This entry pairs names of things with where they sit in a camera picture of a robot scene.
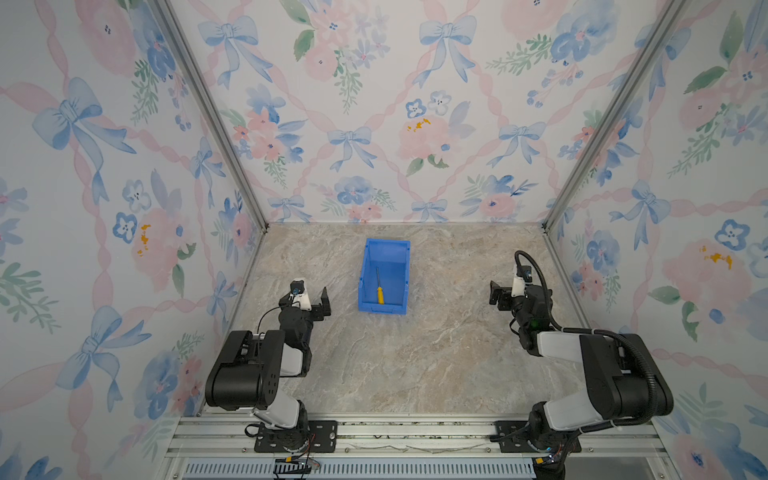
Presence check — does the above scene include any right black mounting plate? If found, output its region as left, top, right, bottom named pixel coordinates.
left=489, top=420, right=570, bottom=456

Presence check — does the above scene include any left aluminium corner post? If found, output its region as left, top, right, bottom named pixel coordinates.
left=148, top=0, right=268, bottom=234

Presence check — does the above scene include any aluminium rail base frame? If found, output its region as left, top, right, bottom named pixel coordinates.
left=152, top=410, right=682, bottom=480

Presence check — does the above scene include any aluminium corner post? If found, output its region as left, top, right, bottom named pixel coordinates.
left=148, top=0, right=268, bottom=234
left=541, top=0, right=689, bottom=234

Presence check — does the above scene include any yellow handled screwdriver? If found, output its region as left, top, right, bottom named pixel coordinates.
left=375, top=267, right=385, bottom=305

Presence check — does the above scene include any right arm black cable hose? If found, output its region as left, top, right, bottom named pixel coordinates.
left=514, top=250, right=660, bottom=424

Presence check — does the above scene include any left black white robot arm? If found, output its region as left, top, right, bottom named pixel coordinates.
left=205, top=278, right=332, bottom=432

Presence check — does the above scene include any blue plastic storage bin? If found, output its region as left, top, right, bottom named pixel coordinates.
left=358, top=238, right=411, bottom=316

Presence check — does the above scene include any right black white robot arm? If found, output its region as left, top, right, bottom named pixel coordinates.
left=489, top=278, right=674, bottom=453

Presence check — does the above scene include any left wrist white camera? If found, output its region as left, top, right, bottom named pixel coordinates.
left=289, top=278, right=312, bottom=311

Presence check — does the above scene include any black mounting plate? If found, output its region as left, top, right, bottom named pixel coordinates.
left=489, top=420, right=570, bottom=456
left=246, top=420, right=339, bottom=455

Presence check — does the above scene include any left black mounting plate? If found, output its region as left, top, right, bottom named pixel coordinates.
left=246, top=420, right=339, bottom=455

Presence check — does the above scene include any right aluminium corner post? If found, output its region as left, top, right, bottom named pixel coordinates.
left=541, top=0, right=689, bottom=234

